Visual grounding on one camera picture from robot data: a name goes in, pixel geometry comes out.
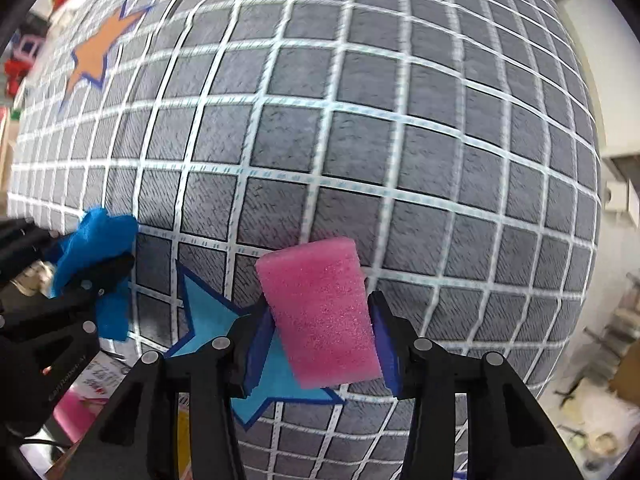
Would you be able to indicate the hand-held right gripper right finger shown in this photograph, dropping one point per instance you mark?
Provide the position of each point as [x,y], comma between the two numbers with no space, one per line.
[385,350]

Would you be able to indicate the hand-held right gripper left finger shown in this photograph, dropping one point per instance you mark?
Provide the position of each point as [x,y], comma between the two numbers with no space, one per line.
[260,355]

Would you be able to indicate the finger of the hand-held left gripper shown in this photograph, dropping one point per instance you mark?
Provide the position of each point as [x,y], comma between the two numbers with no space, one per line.
[25,250]
[75,300]

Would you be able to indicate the blue cloth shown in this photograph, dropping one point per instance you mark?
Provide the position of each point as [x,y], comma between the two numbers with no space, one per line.
[95,240]

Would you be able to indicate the pink sponge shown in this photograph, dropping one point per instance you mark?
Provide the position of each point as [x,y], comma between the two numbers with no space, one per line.
[320,310]

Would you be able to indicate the pink patterned box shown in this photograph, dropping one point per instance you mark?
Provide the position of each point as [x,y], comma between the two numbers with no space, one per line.
[80,412]

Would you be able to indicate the grey checked blanket with stars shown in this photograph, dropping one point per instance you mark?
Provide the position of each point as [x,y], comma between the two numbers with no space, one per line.
[400,160]

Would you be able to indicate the pink purple toy box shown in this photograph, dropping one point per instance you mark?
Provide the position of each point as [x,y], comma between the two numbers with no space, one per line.
[27,47]

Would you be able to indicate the white stool with cutout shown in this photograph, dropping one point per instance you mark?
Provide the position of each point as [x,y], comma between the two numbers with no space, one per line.
[622,185]

